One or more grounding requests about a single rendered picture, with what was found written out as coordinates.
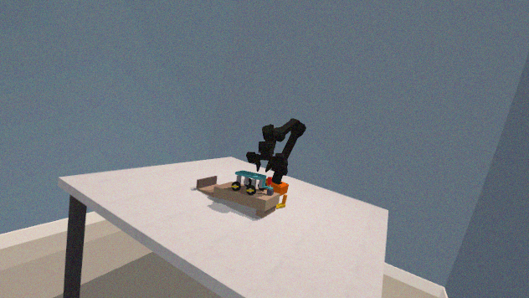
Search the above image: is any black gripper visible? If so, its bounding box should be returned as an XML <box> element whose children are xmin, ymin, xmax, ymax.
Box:
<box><xmin>246</xmin><ymin>147</ymin><xmax>285</xmax><ymax>172</ymax></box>

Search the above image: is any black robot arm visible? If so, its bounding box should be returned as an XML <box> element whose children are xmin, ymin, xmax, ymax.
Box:
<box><xmin>259</xmin><ymin>118</ymin><xmax>306</xmax><ymax>184</ymax></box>

